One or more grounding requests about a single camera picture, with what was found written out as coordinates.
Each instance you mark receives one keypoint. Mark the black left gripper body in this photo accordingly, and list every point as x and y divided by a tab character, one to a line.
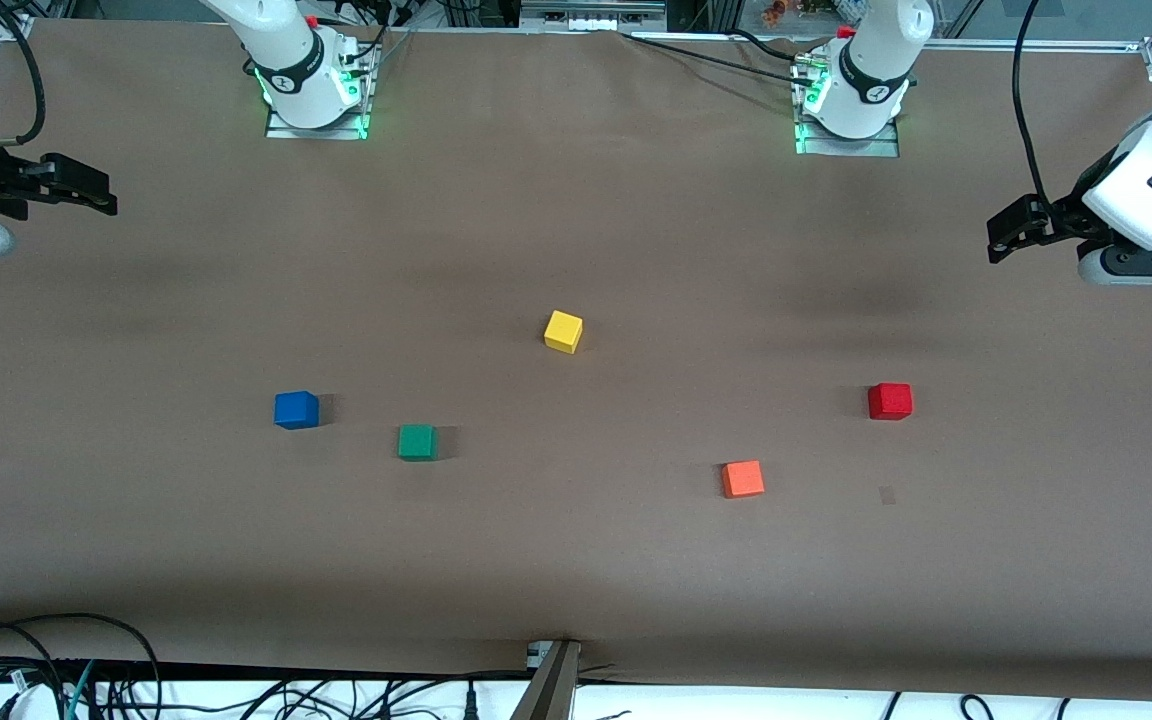
1060	217

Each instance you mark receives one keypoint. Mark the red wooden cube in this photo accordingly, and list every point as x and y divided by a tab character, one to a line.
890	402

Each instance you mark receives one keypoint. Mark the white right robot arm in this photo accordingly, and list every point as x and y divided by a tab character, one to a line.
286	60

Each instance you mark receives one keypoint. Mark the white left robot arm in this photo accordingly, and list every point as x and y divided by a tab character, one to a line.
871	60

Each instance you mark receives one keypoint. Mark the blue wooden cube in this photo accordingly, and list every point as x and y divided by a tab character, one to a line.
296	411

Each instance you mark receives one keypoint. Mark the small orange figurine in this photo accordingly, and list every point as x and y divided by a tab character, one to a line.
774	12

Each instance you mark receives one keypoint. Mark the orange wooden cube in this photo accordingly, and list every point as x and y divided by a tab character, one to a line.
743	479

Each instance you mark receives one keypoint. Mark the green wooden cube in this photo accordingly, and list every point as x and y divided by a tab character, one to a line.
417	443

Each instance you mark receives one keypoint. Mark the yellow wooden cube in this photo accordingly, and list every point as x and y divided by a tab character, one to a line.
563	332

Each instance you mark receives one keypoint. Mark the brown table cover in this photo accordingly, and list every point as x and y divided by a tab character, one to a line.
576	560

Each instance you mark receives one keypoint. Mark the black power plug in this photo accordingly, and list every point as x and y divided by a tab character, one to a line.
471	705

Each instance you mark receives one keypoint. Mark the aluminium profile beam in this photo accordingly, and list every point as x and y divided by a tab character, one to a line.
551	690

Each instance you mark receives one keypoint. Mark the aluminium table rail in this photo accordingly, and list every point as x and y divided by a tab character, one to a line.
986	44

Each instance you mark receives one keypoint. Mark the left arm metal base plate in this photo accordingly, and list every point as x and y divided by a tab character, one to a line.
846	148

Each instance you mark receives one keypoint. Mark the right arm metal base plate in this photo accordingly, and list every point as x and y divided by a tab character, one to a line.
316	133

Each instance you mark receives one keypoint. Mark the silver frame piece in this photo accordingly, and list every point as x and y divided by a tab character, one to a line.
591	18

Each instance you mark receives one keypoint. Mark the small metal bracket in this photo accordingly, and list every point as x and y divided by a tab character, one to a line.
536	655

